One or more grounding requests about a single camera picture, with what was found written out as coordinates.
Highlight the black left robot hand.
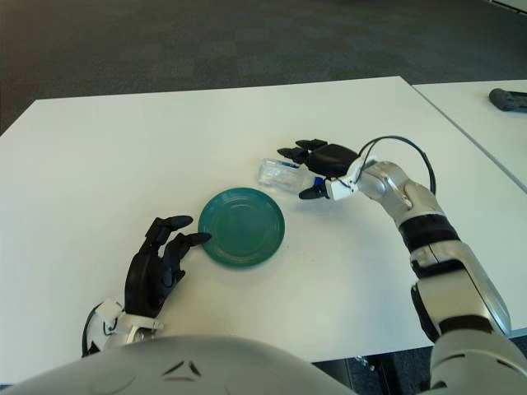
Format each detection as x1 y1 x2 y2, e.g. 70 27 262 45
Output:
123 214 213 318

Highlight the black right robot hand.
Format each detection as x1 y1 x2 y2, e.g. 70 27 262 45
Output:
276 138 360 202

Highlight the clear bottle with blue cap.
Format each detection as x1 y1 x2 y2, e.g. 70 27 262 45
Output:
257 157 324 194

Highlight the green round plate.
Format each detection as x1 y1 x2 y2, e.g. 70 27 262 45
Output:
198 187 286 271

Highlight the grey robot torso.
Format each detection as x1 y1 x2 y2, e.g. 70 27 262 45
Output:
0 333 359 395

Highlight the grey game controller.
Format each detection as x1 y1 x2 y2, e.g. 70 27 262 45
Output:
488 87 527 111

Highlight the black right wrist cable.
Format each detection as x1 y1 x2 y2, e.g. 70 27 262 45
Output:
357 134 438 194

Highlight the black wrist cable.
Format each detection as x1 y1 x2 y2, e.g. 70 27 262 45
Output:
357 134 438 194
81 304 104 357

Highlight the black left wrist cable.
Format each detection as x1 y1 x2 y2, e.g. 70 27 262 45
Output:
81 304 104 357

